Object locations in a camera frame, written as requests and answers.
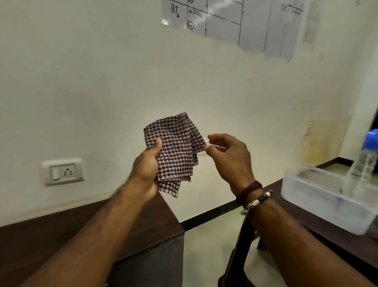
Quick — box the person's right hand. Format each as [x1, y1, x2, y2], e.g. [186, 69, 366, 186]
[204, 133, 257, 196]

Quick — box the person's left hand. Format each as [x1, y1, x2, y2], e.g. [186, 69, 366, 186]
[124, 137, 163, 205]

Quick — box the checkered maroon white cloth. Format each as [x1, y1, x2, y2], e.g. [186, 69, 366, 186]
[144, 112, 207, 198]

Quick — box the blue-capped spray bottle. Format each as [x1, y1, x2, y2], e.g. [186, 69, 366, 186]
[342, 129, 378, 199]

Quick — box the brown wooden cabinet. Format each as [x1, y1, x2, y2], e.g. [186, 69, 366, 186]
[0, 191, 185, 287]

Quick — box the person's left forearm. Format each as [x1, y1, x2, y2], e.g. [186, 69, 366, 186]
[19, 184, 154, 287]

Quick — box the person's right forearm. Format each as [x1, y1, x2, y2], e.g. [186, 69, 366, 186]
[245, 196, 376, 287]

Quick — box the small white socket panel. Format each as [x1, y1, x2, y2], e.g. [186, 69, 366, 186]
[41, 157, 85, 187]

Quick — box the clear plastic container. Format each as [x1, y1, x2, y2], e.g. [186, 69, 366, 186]
[280, 165, 378, 236]

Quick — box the brown plastic stool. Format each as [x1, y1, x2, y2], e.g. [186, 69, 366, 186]
[218, 179, 378, 287]

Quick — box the white hand-drawn chart sheet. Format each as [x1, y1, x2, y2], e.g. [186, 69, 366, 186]
[161, 0, 305, 62]

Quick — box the maroon thread bracelet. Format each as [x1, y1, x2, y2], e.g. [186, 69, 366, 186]
[235, 181, 263, 205]

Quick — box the black silver bracelet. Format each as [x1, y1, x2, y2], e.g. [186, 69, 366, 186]
[241, 190, 274, 216]

